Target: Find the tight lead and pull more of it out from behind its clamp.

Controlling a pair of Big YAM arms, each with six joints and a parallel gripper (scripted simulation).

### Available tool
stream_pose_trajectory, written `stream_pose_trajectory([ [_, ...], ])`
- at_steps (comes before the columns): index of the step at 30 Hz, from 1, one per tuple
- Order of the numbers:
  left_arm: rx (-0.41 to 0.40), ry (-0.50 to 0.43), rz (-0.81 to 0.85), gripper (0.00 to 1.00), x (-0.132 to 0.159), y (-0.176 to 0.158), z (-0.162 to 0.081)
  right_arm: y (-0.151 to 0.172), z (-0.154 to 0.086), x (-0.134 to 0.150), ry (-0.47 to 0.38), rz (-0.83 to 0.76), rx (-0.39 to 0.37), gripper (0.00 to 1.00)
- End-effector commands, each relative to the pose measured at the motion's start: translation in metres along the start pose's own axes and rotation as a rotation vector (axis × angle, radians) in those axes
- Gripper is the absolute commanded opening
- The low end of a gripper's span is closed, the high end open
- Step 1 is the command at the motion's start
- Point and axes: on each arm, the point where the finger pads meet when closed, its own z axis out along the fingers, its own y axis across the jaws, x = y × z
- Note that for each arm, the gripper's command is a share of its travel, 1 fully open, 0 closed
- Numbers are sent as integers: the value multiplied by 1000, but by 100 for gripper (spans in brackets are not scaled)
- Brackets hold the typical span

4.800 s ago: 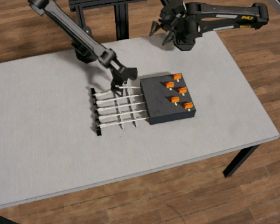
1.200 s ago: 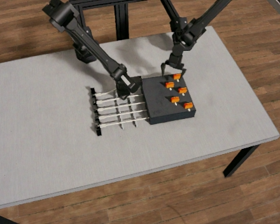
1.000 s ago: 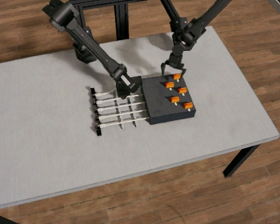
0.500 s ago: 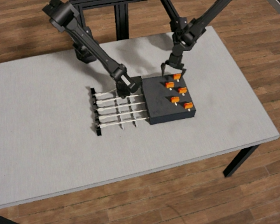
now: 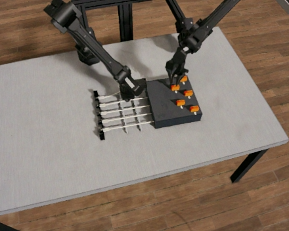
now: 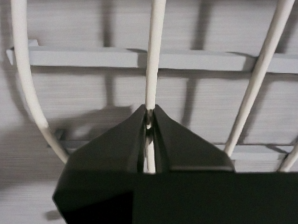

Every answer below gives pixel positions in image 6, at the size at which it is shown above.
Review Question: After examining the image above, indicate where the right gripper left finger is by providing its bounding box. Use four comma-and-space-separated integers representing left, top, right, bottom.
62, 104, 146, 173

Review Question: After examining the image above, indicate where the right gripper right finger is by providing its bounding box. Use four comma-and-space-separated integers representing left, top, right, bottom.
153, 104, 236, 172

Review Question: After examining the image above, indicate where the white cable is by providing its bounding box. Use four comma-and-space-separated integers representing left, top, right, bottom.
145, 0, 166, 172
11, 0, 69, 164
277, 141, 298, 171
223, 0, 294, 156

